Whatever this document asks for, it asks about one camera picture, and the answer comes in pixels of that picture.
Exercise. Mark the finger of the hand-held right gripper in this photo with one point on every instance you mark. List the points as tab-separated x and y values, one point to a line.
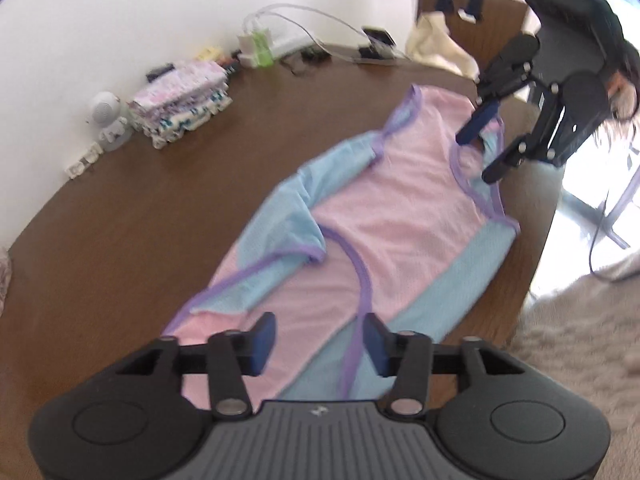
500	165
477	122

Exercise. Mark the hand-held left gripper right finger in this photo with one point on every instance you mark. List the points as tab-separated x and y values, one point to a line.
374	345

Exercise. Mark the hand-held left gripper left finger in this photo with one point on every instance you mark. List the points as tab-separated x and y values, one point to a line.
264	342

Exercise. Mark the pink and blue garment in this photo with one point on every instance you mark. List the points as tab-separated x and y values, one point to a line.
400	210

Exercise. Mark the stack of folded patterned clothes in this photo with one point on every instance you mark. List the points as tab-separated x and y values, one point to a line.
175	97

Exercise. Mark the wooden chair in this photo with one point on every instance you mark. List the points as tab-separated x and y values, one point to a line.
500	15

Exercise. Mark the cream cloth bag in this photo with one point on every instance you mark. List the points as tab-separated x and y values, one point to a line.
435	42

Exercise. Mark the phone on stand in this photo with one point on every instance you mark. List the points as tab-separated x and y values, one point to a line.
377	40

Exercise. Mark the beige shaggy rug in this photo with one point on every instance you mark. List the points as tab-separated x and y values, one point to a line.
580	350

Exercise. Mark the green bottle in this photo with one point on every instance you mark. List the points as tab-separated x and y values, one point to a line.
256	47

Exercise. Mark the white plastic clips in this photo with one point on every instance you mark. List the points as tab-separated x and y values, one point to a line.
82	160

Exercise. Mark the small yellow item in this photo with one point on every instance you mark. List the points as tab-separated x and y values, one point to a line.
210	53

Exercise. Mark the white robot-shaped speaker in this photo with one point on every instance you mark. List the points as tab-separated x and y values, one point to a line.
106	112

